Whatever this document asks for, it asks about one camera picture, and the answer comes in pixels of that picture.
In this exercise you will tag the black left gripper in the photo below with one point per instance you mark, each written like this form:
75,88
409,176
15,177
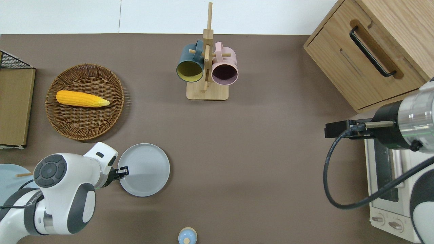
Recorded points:
113,175

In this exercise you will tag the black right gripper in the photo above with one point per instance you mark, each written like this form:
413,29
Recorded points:
337,129

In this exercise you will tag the gray round plate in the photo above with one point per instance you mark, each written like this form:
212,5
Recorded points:
145,169

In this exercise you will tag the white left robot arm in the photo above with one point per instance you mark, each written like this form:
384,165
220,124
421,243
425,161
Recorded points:
67,189

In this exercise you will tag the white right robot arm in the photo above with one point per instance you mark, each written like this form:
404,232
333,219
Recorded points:
420,115

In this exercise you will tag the wooden plate stand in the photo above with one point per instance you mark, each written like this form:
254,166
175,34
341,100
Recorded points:
24,175

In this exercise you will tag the light blue plate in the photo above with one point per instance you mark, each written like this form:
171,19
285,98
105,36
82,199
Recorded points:
10,183

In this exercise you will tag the round wicker basket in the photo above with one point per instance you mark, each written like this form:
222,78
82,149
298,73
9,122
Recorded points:
84,123

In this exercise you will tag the wooden drawer cabinet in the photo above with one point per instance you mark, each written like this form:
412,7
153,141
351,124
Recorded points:
366,74

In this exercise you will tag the yellow corn cob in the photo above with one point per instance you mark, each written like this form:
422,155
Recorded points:
81,99

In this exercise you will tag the brown table mat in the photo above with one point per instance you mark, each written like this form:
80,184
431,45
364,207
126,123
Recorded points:
271,186

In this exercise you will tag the light blue bottle wooden cap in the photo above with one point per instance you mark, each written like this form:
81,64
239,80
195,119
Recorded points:
187,236

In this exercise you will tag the white toaster oven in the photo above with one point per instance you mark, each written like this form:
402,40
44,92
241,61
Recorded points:
383,208

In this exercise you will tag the white oven knob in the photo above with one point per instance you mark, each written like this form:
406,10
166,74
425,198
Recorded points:
377,219
395,225

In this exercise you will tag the wooden mug tree rack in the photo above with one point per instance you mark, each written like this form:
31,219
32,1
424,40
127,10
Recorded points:
206,93

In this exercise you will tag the brown wooden board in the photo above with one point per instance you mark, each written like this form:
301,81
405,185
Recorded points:
15,105

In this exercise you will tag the pink mug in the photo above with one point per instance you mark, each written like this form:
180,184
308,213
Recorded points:
228,59

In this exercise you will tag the teal mug yellow inside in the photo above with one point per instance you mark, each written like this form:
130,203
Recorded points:
186,57

